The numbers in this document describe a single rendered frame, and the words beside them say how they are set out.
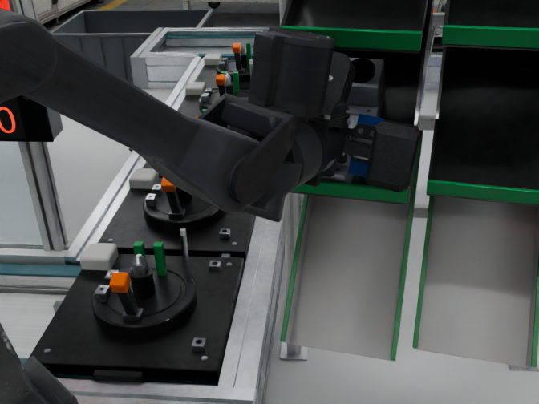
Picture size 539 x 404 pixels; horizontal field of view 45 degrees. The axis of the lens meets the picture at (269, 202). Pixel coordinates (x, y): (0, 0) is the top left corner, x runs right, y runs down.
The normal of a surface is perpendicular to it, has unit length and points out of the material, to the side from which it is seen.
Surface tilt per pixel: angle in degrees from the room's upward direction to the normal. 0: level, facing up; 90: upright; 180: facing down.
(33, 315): 0
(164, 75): 90
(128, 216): 0
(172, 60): 90
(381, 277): 45
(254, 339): 0
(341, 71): 58
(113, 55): 90
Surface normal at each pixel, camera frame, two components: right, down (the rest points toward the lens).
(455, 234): -0.21, -0.27
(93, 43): -0.10, 0.49
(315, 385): -0.03, -0.87
